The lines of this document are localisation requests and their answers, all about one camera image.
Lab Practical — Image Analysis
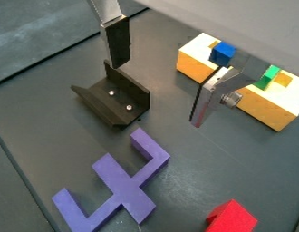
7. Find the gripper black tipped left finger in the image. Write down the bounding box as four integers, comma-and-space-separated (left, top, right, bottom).
87, 0, 131, 69

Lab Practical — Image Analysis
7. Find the green bar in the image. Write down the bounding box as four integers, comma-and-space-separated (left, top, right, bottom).
254, 65, 281, 91

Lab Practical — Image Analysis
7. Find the blue bar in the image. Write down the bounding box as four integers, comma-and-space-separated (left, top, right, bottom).
210, 42, 237, 67

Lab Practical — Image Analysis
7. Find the purple interlocking block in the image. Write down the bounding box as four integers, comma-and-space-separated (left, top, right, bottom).
52, 128, 171, 232

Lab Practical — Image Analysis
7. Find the red interlocking block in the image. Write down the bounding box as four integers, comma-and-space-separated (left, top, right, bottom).
206, 199, 258, 232

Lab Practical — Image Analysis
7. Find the yellow slotted board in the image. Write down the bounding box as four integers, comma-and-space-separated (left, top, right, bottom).
176, 34, 299, 131

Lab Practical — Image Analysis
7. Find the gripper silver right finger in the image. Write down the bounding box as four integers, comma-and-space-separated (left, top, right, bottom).
190, 56, 270, 128

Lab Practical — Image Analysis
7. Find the black angle fixture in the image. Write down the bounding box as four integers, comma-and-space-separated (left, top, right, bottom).
72, 60, 150, 128

